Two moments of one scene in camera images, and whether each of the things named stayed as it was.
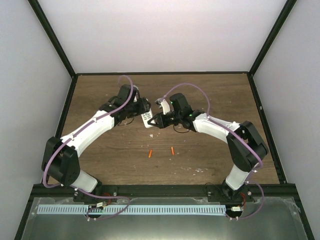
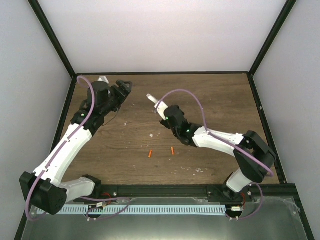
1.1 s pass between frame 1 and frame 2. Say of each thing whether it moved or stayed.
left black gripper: moved
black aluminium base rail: stayed
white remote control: moved
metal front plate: stayed
